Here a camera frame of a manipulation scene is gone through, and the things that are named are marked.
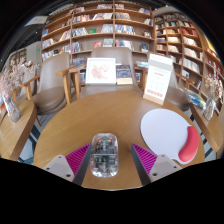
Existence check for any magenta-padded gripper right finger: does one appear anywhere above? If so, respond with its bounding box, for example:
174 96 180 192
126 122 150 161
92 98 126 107
130 143 183 187

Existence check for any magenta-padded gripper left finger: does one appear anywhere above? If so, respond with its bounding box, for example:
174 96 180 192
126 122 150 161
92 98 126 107
42 143 93 187

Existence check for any transparent computer mouse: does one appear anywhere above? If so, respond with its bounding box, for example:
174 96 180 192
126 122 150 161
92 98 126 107
89 132 120 179

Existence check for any white mouse pad, red wrist rest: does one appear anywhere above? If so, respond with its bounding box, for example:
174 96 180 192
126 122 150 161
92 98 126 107
139 108 201 166

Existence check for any round wooden side table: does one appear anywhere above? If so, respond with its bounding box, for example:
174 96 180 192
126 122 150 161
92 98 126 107
189 103 224 159
0 99 38 163

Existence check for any beige armchair with wooden arms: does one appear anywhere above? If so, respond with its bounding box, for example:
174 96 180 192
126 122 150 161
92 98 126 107
19 51 79 126
68 46 148 98
164 64 196 113

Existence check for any stack of colourful books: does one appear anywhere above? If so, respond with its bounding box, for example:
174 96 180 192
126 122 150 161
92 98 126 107
183 87 207 110

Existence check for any glass vase with dried flowers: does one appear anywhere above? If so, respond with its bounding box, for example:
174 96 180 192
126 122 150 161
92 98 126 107
203 71 224 122

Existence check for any glass vase with pink flowers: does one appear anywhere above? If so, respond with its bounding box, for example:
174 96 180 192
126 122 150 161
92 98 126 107
0 56 39 123

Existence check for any white sign on wooden base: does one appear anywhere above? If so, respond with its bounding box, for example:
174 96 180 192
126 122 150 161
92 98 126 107
142 53 174 106

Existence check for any dark cover book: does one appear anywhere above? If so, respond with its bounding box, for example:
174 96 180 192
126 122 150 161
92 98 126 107
115 64 134 86

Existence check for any white framed picture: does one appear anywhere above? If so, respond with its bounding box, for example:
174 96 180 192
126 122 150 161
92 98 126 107
85 57 117 86

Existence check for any distant wooden shelf unit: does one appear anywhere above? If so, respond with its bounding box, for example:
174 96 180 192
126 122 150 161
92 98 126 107
8 49 28 68

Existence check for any curved wooden bookshelf unit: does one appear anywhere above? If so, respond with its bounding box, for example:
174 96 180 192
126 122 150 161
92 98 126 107
153 8 224 101

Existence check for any wide wooden bookshelf unit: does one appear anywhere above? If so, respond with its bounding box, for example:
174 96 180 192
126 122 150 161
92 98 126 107
39 1 156 68

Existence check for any white ceiling light panel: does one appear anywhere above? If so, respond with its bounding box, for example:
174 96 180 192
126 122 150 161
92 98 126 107
24 15 49 27

